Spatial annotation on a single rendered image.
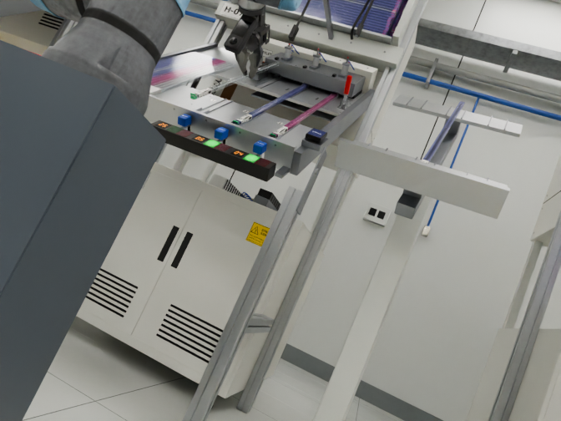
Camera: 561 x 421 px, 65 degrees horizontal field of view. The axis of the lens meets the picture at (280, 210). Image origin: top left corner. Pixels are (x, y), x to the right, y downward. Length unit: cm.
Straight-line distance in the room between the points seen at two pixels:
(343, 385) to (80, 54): 84
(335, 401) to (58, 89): 84
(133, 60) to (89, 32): 6
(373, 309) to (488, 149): 231
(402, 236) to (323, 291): 190
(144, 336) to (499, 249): 228
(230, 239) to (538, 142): 244
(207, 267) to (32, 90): 89
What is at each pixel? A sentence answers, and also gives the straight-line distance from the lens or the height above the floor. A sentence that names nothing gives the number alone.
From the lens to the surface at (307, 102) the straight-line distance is 147.
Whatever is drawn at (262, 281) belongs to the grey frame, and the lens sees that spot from 103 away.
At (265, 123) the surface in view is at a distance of 124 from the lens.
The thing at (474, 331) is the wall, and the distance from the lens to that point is 301.
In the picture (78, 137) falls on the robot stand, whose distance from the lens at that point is 58.
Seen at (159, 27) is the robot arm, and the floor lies 67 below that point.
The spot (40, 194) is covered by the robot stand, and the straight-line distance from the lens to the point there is 58.
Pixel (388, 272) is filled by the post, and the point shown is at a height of 55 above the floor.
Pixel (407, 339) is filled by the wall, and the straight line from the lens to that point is 296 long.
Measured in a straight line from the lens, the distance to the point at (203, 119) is 118.
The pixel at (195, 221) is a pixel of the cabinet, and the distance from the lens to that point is 144.
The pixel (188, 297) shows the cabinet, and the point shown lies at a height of 27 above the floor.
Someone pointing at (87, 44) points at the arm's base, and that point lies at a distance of 66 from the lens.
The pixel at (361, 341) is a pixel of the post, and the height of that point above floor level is 38.
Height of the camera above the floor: 41
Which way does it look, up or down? 9 degrees up
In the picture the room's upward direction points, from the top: 24 degrees clockwise
